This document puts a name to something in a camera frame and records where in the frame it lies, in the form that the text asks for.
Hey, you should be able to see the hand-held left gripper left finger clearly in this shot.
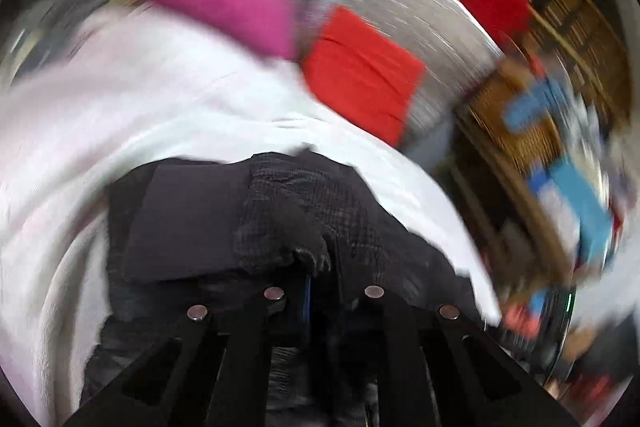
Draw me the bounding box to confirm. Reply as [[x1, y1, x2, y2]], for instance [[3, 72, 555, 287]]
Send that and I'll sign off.
[[65, 276, 315, 427]]

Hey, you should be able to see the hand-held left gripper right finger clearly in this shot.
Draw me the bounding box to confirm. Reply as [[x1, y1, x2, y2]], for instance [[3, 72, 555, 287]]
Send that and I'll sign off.
[[332, 284, 576, 427]]

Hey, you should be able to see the red-orange pillow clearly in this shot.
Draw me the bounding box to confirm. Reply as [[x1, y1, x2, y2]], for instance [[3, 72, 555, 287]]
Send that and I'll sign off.
[[300, 5, 427, 146]]

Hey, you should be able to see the white embossed blanket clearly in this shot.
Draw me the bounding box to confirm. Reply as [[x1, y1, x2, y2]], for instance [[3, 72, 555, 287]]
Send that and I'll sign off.
[[0, 7, 503, 423]]

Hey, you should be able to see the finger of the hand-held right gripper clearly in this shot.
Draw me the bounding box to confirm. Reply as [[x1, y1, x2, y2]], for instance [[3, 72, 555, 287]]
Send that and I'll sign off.
[[502, 77, 573, 134]]

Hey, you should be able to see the black garment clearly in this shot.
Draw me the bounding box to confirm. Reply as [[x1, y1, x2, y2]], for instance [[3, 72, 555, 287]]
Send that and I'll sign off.
[[92, 149, 488, 413]]

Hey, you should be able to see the wooden shelf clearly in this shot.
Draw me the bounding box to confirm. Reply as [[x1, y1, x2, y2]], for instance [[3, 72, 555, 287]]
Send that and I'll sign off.
[[440, 0, 631, 288]]

